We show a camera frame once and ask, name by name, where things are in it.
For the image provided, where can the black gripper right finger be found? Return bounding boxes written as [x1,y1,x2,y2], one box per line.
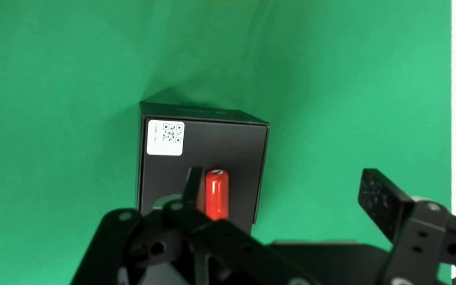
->
[356,167,456,285]

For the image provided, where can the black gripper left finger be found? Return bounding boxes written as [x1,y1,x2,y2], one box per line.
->
[68,167,316,285]

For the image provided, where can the red marker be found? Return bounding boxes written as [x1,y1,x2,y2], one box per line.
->
[202,169,231,224]

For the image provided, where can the black cardboard box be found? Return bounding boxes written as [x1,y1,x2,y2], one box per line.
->
[136,101,270,238]

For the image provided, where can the green tablecloth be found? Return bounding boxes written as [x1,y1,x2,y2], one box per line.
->
[0,0,454,285]

